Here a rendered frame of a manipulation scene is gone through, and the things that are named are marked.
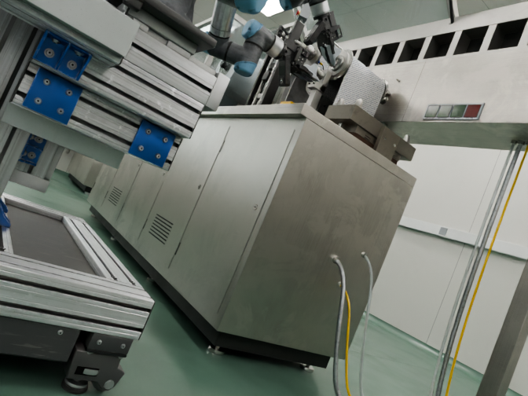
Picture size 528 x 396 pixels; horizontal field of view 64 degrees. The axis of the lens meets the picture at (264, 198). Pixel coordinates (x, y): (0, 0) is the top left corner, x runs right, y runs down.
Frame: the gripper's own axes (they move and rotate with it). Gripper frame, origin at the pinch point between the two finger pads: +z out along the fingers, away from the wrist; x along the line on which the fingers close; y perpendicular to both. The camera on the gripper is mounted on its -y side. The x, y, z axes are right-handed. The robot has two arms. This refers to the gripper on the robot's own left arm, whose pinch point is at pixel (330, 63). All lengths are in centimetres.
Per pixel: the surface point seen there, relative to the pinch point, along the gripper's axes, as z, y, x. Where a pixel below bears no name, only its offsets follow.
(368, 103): 21.9, 9.4, -6.3
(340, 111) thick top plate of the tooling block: 15.0, -16.9, -18.7
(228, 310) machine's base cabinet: 52, -94, -32
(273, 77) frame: -0.5, -12.5, 27.0
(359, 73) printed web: 8.0, 8.7, -6.3
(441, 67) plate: 17.3, 36.7, -25.2
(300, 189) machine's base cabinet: 29, -53, -32
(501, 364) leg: 97, -32, -81
